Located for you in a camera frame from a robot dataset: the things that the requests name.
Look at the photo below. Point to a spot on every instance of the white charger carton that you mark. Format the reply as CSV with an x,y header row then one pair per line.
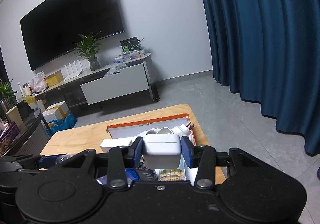
x,y
112,144

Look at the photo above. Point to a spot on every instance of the steel thermos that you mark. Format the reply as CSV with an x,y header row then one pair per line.
x,y
4,110

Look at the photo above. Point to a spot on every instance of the orange-rimmed white box lid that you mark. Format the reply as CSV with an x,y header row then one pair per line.
x,y
130,131

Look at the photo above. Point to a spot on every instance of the yellow box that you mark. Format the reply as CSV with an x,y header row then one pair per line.
x,y
54,79

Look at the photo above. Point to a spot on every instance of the black wall television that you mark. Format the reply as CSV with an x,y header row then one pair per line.
x,y
70,21

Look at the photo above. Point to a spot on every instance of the yellow bag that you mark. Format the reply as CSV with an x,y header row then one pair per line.
x,y
30,99

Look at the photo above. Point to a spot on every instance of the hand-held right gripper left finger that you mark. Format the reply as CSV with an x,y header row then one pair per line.
x,y
138,152

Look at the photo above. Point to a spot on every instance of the white cardboard box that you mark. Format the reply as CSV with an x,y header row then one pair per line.
x,y
56,111

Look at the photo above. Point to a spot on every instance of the round dark coffee table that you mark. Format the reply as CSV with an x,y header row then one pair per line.
x,y
32,134

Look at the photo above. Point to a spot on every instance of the pile of small medicine boxes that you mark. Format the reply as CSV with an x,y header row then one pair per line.
x,y
130,56

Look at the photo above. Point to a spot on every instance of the dark blue curtain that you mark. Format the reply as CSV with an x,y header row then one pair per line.
x,y
262,38

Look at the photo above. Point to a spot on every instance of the tall leafy green plant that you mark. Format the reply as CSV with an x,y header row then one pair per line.
x,y
7,91

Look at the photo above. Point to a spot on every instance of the white router with antennas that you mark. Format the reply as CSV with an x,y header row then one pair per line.
x,y
75,75

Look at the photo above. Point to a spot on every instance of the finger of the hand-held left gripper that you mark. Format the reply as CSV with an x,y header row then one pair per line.
x,y
27,168
47,161

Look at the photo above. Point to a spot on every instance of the green and black box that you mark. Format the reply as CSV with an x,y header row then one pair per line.
x,y
130,45

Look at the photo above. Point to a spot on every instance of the grey cabinet drawer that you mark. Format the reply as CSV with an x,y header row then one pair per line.
x,y
115,83

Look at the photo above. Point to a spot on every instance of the pile of clear plastic packets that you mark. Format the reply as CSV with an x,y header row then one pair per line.
x,y
115,71

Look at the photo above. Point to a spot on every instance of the grey television cabinet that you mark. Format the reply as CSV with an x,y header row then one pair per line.
x,y
150,68

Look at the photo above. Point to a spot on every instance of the potted plant in dark vase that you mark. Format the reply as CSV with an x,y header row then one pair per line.
x,y
94,63

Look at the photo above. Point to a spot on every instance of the white mosquito repellent heater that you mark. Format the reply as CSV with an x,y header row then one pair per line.
x,y
178,130
152,132

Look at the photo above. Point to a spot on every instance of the black roll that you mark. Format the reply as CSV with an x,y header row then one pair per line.
x,y
155,94

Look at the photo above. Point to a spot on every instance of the white plastic bag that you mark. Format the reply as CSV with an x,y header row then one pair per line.
x,y
38,83

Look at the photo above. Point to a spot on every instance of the small white cube charger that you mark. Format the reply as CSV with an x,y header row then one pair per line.
x,y
161,151

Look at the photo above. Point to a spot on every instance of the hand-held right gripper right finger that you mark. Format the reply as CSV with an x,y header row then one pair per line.
x,y
187,152

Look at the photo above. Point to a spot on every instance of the beige cup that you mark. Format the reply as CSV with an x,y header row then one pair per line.
x,y
14,115

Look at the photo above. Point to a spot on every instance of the blue plastic box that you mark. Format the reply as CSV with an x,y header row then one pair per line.
x,y
131,175

